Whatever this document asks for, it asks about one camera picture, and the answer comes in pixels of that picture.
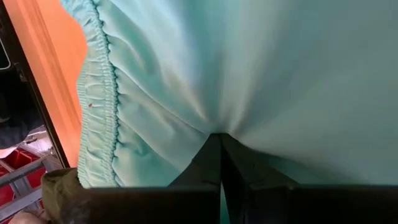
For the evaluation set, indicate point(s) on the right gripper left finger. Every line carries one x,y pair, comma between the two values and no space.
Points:
149,205

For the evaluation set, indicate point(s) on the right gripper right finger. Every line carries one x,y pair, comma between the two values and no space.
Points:
295,205

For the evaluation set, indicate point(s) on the light green garment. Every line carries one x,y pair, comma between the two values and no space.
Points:
248,62

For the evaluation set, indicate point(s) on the person's hand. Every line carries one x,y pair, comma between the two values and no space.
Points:
26,217

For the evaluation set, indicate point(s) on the red orange background object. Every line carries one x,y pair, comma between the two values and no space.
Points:
18,158

